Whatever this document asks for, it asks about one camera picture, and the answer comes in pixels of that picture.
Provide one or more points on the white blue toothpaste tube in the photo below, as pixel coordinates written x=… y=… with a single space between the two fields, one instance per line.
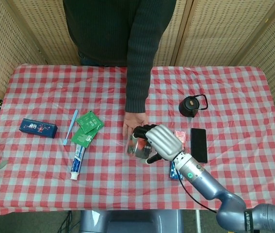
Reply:
x=77 y=161

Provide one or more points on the woven rattan folding screen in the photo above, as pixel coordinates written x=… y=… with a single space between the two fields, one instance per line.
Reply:
x=224 y=31

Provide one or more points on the black smartphone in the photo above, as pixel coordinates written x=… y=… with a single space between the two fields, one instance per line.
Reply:
x=198 y=145

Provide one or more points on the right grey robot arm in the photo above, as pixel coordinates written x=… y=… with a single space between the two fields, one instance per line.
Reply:
x=215 y=191

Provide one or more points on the dark blue rectangular box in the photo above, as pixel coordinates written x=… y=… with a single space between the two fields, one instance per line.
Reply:
x=38 y=128

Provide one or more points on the green sachet packet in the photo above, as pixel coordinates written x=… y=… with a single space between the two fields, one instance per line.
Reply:
x=88 y=121
x=81 y=138

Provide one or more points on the person's dark sweater torso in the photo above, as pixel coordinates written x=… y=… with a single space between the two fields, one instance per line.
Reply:
x=98 y=31

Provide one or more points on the blue snack packet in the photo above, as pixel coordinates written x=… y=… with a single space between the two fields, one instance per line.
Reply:
x=174 y=172

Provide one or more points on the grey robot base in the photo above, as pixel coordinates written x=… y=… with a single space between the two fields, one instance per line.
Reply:
x=132 y=222

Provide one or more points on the red white checkered tablecloth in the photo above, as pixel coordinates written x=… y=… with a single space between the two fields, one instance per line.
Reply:
x=84 y=102

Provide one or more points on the person's bare hand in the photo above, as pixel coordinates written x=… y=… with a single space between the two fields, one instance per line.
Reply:
x=133 y=122

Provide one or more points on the light blue toothbrush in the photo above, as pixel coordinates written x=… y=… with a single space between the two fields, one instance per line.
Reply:
x=70 y=127

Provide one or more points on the red snack packet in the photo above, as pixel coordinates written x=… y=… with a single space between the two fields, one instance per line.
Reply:
x=179 y=137

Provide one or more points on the person's dark sweater forearm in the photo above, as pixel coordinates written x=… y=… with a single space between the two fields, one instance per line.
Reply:
x=140 y=60

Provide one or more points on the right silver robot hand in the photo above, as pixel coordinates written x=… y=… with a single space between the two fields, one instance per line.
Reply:
x=160 y=142

